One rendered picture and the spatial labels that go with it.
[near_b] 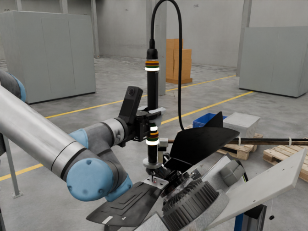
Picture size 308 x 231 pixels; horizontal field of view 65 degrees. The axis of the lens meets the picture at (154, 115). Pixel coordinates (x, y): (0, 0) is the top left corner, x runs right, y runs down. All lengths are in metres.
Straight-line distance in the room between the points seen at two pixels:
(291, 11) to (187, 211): 12.76
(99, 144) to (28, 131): 0.17
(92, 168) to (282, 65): 7.70
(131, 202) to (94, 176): 0.40
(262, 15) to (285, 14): 1.05
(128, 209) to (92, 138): 0.29
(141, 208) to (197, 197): 0.22
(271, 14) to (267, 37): 5.57
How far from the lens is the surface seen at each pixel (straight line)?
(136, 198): 0.84
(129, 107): 0.71
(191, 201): 0.92
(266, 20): 13.70
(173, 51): 9.18
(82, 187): 0.45
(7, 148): 2.98
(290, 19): 13.33
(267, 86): 8.19
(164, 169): 0.95
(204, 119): 4.43
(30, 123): 0.52
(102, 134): 0.62
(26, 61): 6.85
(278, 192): 0.73
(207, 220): 0.89
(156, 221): 0.98
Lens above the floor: 1.72
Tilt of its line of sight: 18 degrees down
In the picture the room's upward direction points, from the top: straight up
